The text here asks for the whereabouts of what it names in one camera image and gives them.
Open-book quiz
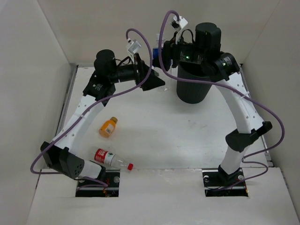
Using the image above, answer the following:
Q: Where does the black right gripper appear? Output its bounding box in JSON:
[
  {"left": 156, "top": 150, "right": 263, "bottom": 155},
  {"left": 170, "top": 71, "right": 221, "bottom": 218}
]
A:
[{"left": 151, "top": 31, "right": 207, "bottom": 71}]

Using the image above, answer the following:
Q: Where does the blue label clear bottle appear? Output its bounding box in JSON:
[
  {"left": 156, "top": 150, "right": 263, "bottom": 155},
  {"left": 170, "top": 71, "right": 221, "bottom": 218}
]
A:
[{"left": 152, "top": 33, "right": 171, "bottom": 91}]

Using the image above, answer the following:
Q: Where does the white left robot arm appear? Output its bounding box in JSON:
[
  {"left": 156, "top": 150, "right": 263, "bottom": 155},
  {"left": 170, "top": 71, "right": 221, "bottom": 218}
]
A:
[{"left": 41, "top": 49, "right": 165, "bottom": 187}]

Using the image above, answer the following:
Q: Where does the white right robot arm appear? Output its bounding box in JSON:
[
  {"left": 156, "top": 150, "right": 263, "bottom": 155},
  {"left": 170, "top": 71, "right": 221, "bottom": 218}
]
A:
[{"left": 158, "top": 20, "right": 272, "bottom": 186}]

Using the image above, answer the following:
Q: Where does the black ribbed plastic bin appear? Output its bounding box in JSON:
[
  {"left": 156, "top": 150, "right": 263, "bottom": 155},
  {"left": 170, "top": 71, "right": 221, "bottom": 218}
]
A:
[{"left": 176, "top": 62, "right": 211, "bottom": 104}]

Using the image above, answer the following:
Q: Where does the orange juice bottle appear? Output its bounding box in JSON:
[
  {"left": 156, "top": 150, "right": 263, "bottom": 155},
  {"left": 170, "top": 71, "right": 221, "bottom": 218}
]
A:
[{"left": 98, "top": 117, "right": 118, "bottom": 138}]

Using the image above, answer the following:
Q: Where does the red label clear bottle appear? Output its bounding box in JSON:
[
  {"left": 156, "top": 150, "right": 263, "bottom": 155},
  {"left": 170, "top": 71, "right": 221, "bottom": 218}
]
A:
[{"left": 94, "top": 149, "right": 134, "bottom": 171}]

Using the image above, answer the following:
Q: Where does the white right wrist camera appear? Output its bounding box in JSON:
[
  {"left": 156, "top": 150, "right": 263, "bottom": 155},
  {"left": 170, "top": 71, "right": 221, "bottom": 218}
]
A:
[{"left": 171, "top": 16, "right": 188, "bottom": 32}]

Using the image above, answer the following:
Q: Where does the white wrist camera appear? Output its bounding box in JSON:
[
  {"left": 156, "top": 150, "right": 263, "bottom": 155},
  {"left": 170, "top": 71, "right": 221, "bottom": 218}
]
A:
[
  {"left": 126, "top": 39, "right": 142, "bottom": 55},
  {"left": 171, "top": 16, "right": 188, "bottom": 32}
]

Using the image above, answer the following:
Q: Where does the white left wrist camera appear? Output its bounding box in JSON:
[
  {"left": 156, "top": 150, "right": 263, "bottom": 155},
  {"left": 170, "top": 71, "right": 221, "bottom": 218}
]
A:
[{"left": 126, "top": 39, "right": 142, "bottom": 55}]

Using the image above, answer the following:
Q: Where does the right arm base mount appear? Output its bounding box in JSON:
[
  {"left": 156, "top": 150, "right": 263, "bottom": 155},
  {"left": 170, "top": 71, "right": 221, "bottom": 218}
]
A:
[{"left": 202, "top": 169, "right": 248, "bottom": 197}]

